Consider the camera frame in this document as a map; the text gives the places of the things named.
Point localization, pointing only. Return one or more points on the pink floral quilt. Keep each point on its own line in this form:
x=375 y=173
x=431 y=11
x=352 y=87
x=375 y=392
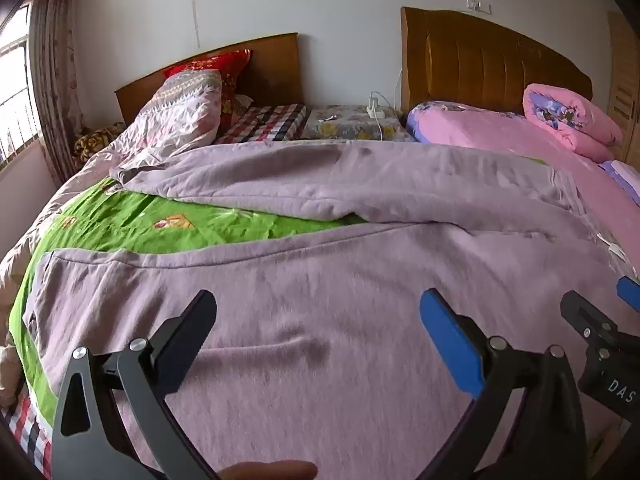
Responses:
x=184 y=113

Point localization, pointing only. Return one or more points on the wooden headboard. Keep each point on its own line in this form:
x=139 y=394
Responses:
x=453 y=56
x=271 y=77

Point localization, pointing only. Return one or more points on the left wooden headboard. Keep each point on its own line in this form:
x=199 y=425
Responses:
x=271 y=77

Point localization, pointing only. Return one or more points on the white wall switch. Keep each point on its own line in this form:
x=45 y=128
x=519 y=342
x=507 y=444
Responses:
x=479 y=6

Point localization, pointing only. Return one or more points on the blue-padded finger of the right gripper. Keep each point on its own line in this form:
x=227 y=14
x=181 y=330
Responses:
x=629 y=291

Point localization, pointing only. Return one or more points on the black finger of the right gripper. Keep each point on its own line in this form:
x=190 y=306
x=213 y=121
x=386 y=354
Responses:
x=587 y=319

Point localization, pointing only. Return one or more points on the green cartoon bed sheet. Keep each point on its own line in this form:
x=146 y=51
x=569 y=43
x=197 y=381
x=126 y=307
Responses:
x=106 y=218

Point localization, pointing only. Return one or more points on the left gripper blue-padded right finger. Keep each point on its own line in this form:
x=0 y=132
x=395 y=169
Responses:
x=547 y=439

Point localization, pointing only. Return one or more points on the light wooden wardrobe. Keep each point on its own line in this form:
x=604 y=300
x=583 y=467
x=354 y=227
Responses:
x=623 y=105

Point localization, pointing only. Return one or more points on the operator hand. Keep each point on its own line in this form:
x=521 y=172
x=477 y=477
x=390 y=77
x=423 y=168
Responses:
x=279 y=470

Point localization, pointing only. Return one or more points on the brown yellow blanket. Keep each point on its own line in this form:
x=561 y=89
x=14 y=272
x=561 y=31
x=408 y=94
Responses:
x=91 y=141

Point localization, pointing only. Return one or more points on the patterned window curtain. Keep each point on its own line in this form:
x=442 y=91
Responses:
x=54 y=83

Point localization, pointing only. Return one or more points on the window with bars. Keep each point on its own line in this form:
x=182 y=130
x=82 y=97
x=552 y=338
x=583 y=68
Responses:
x=19 y=121

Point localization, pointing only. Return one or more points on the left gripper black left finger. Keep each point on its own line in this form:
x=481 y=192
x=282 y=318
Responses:
x=90 y=440

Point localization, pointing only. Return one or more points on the right wooden headboard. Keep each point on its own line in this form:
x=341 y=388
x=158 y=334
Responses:
x=453 y=56

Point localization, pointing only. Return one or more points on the lilac knit pants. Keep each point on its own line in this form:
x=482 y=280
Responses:
x=318 y=352

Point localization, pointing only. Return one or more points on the nightstand with floral cover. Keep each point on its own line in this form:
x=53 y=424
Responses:
x=338 y=122

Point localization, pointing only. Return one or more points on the white power strip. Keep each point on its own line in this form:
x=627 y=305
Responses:
x=373 y=110

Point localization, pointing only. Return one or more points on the folded pink quilt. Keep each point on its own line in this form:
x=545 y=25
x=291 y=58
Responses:
x=572 y=120

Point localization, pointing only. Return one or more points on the plaid mattress sheet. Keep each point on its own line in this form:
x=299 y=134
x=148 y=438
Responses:
x=267 y=124

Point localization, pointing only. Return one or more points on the pink bed sheet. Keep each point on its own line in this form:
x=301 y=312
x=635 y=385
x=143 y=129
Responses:
x=507 y=133

